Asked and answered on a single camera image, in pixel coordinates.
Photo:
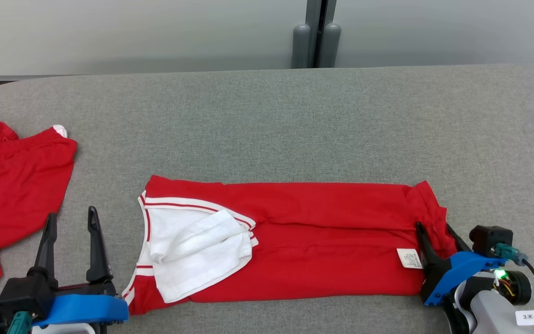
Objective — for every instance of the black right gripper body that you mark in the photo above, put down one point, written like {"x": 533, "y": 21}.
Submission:
{"x": 431, "y": 284}

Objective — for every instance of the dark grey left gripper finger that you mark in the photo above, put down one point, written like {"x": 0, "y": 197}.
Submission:
{"x": 47, "y": 250}
{"x": 98, "y": 260}

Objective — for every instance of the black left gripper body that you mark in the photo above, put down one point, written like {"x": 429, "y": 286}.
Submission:
{"x": 86, "y": 290}

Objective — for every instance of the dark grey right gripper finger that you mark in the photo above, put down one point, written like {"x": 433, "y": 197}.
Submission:
{"x": 457, "y": 243}
{"x": 431, "y": 260}

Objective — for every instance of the red shorts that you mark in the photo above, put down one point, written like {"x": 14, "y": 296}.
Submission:
{"x": 12, "y": 185}

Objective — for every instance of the red and white jersey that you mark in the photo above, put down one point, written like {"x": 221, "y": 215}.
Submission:
{"x": 318, "y": 241}

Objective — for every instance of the blue left camera mount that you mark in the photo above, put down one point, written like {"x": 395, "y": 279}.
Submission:
{"x": 86, "y": 308}

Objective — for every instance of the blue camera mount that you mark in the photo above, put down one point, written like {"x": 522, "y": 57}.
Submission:
{"x": 86, "y": 308}
{"x": 466, "y": 269}

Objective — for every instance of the blue right camera mount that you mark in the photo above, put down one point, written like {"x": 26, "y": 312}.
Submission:
{"x": 466, "y": 269}

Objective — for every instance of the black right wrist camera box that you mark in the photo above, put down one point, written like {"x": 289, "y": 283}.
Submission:
{"x": 487, "y": 239}

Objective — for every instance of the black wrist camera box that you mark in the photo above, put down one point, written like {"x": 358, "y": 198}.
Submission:
{"x": 21, "y": 297}
{"x": 487, "y": 239}

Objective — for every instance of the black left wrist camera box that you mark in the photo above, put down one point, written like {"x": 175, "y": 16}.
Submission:
{"x": 21, "y": 297}

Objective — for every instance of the teal right camera connector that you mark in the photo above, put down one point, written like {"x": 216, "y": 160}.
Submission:
{"x": 510, "y": 254}

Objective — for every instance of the teal camera connector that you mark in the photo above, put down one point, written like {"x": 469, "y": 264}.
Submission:
{"x": 510, "y": 254}
{"x": 19, "y": 322}

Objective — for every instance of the teal left camera connector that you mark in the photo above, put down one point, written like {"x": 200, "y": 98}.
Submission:
{"x": 19, "y": 322}

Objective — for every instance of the grey partition base rail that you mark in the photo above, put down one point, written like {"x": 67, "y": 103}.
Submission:
{"x": 16, "y": 78}

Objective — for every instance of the grey aluminium partition post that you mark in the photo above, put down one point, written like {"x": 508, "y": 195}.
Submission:
{"x": 315, "y": 28}

